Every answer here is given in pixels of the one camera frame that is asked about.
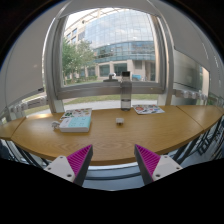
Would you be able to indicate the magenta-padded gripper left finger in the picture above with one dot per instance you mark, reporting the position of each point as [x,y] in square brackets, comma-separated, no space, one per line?
[60,166]

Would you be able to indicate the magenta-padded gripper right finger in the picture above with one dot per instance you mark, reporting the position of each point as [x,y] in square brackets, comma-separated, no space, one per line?
[166,166]

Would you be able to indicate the small white charger block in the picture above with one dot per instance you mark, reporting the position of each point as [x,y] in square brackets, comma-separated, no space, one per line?
[120,121]

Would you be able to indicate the white power strip plug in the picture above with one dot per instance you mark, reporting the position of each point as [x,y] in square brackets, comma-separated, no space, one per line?
[55,125]

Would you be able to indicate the white and teal power strip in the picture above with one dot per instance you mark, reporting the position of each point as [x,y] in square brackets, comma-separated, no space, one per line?
[76,124]

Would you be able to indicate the sticker sheet with green stickers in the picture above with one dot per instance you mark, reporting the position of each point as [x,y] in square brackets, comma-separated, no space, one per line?
[76,112]

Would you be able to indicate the sticker sheet with red sticker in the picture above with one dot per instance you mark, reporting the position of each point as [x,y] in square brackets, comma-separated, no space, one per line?
[148,109]

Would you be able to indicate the clear black-capped water bottle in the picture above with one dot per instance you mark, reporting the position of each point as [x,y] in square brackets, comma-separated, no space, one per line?
[126,95]

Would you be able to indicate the grey window frame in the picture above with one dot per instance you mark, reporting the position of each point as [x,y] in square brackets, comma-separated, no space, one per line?
[100,89]

